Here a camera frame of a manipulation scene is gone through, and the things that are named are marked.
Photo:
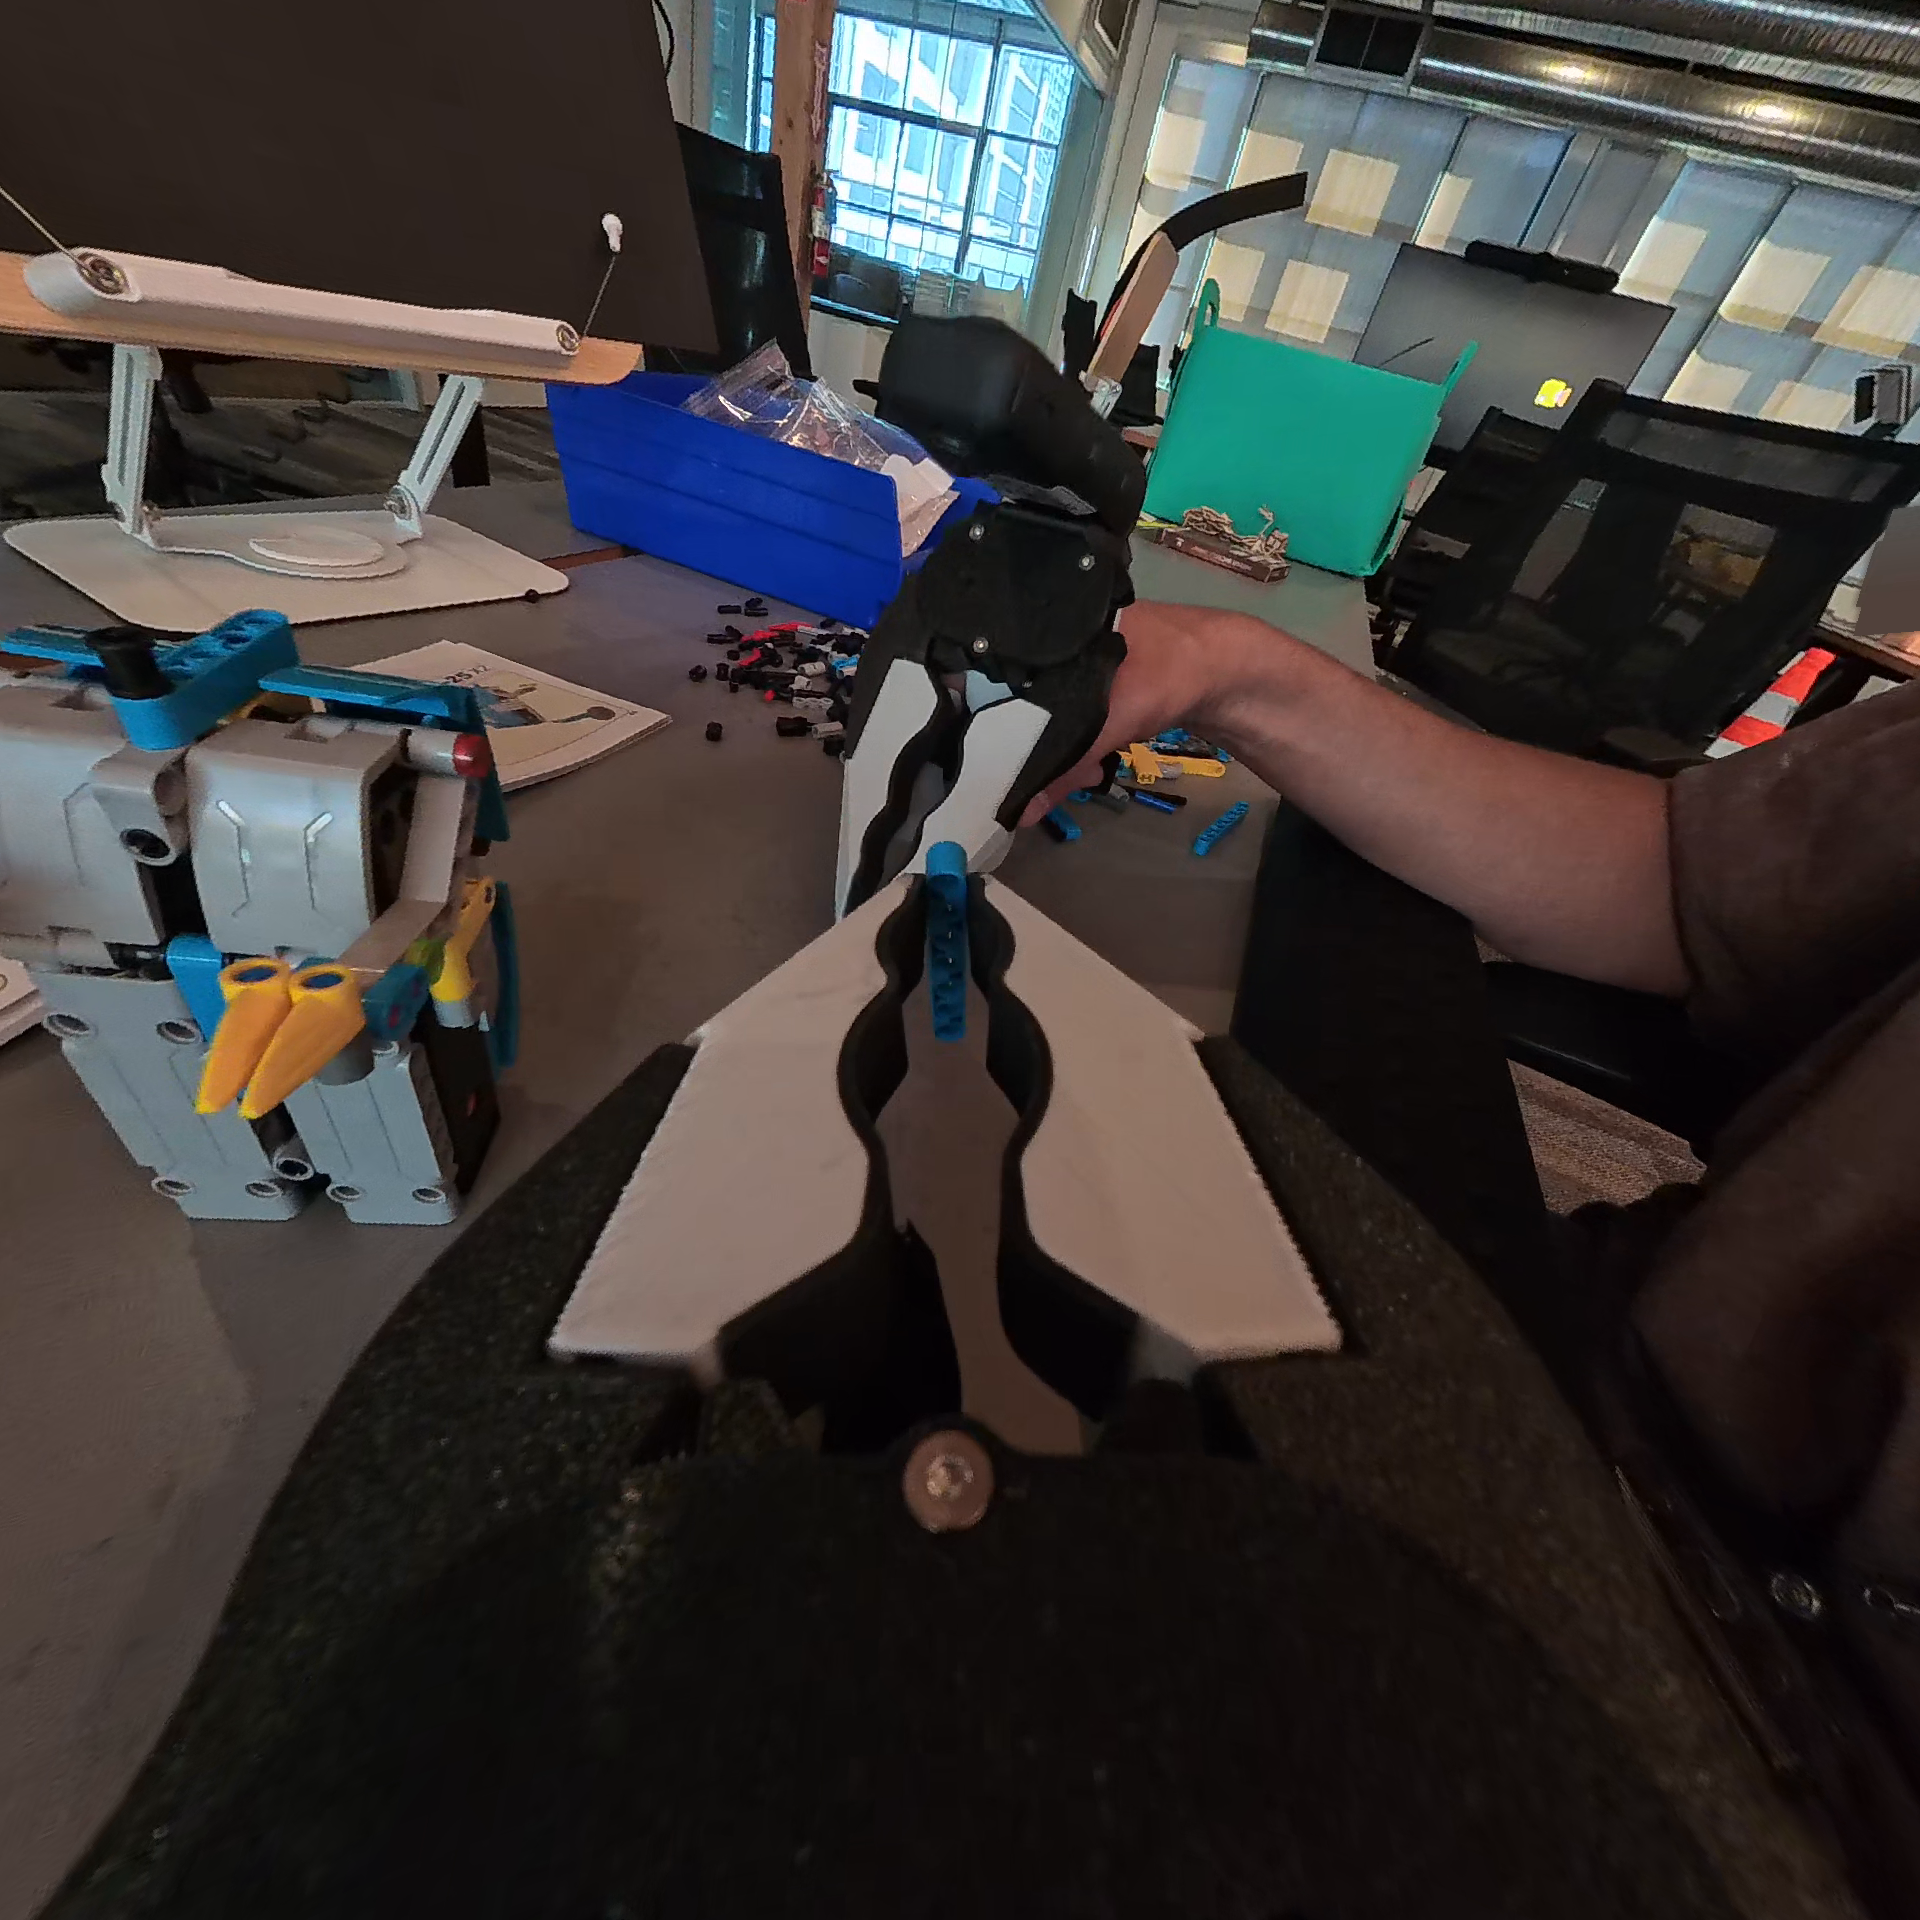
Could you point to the orange striped traffic cone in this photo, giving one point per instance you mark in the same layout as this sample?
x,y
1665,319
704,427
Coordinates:
x,y
1778,706

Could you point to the toy brick robot model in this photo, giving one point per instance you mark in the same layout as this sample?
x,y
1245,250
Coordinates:
x,y
272,842

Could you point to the black office chair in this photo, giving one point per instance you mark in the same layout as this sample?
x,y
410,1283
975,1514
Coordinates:
x,y
1651,571

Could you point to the black screen panel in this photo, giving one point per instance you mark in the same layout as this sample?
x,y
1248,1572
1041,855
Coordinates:
x,y
375,149

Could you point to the blue storage bin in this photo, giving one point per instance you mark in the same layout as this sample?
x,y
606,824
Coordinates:
x,y
719,481

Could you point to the wooden chair with black arc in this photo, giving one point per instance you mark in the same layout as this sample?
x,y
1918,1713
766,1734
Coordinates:
x,y
1199,240

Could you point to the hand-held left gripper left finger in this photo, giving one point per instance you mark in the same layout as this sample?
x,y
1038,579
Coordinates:
x,y
719,1199

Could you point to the brown card with twine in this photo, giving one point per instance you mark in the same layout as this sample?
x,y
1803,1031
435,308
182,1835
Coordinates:
x,y
1223,543

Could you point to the blue brick beam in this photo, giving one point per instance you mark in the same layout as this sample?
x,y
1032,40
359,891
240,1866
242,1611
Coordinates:
x,y
1220,830
951,946

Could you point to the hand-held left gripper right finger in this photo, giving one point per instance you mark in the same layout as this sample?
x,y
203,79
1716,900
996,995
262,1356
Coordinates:
x,y
1156,1186

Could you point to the person's right hand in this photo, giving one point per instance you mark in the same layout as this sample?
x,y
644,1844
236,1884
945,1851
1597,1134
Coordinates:
x,y
1170,675

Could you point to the person's right forearm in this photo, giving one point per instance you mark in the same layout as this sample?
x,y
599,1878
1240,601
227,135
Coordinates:
x,y
1469,809

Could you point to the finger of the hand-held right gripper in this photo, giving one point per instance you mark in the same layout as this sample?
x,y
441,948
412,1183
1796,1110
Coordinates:
x,y
878,734
998,780

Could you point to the person's brown shirt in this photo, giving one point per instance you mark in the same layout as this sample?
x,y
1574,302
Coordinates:
x,y
1801,1199

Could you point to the instruction booklet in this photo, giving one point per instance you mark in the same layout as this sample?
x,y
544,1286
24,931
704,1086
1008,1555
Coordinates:
x,y
540,719

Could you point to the pile of toy brick parts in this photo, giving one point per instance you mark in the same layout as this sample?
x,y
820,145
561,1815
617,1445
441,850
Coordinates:
x,y
780,675

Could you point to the large grid window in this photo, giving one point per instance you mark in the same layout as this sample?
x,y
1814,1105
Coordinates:
x,y
945,149

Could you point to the black wall monitor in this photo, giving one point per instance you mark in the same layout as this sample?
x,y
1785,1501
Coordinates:
x,y
1516,344

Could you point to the white tablet stand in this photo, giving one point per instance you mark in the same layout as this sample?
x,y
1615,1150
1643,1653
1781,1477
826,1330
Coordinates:
x,y
300,557

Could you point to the silver air duct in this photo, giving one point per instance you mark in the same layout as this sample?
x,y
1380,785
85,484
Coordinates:
x,y
1651,77

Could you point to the clear plastic bags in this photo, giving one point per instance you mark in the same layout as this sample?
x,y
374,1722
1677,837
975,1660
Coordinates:
x,y
809,420

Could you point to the teal storage bin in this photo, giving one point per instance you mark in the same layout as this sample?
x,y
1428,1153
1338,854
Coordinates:
x,y
1290,452

